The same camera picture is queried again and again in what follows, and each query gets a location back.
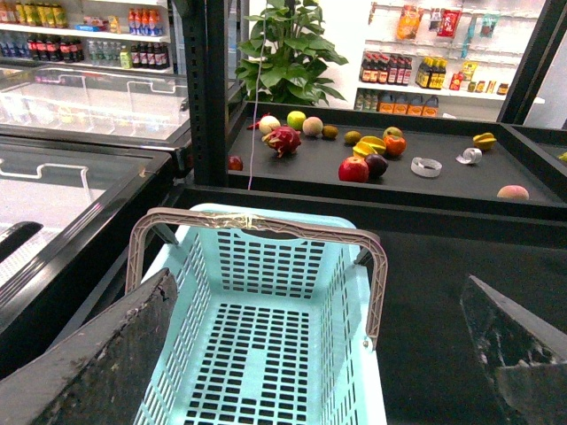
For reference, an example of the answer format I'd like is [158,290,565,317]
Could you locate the red apple on tray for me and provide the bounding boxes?
[338,156,369,183]

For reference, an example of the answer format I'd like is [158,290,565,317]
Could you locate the dark purple plum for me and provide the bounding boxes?
[364,153,389,179]

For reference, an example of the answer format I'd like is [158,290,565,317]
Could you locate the light blue plastic basket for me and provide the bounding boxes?
[134,204,386,424]

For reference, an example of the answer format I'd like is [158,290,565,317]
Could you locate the pink dragon fruit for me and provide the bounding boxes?
[262,126,301,158]

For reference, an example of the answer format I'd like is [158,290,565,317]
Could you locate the green apple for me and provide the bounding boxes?
[286,111,307,131]

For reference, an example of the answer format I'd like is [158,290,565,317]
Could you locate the brown kiwi left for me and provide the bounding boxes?
[322,125,338,140]

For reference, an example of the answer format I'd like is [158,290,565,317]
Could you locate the left drinks shelf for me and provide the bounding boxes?
[1,1,174,73]

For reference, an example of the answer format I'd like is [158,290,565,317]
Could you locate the right sauce bottle shelf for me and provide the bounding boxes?
[353,1,544,121]

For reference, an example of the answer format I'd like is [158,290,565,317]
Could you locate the glass top freezer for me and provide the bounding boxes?
[1,66,191,375]

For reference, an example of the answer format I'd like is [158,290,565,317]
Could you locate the yellow starfruit centre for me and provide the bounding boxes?
[353,135,386,158]

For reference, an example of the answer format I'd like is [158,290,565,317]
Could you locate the peach at tray front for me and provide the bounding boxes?
[497,185,530,200]

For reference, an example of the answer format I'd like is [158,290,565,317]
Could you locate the black shelf post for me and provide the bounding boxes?
[175,1,242,187]

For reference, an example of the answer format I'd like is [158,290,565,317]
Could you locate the white hanging cable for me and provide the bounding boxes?
[247,0,269,191]

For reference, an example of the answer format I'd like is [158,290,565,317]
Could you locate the yellow starfruit right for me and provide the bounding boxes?
[472,132,497,152]

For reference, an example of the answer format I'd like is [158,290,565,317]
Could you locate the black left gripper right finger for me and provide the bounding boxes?
[461,275,566,424]

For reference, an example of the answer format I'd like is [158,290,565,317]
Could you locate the white tape ring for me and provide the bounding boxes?
[410,157,443,179]

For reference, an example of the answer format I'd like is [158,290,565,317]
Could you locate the small white tape roll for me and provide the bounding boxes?
[455,148,483,166]

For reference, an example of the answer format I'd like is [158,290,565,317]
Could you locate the small red apple left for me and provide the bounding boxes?
[228,155,244,171]

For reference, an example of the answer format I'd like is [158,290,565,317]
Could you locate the green potted plant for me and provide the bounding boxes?
[236,1,347,106]

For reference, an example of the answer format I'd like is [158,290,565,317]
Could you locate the black fruit tray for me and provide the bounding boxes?
[228,103,566,219]

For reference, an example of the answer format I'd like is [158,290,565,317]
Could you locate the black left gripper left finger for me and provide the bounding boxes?
[1,269,177,424]

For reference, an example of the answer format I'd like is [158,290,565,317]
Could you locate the brown kiwi right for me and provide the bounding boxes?
[344,130,361,146]

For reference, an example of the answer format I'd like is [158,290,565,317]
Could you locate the white round fruit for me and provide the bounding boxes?
[258,115,281,135]

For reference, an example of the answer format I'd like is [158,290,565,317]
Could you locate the brown kiwi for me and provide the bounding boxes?
[344,130,361,146]
[322,125,338,140]

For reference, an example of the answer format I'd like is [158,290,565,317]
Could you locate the yellow starfruit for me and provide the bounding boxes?
[353,135,386,158]
[472,132,497,152]

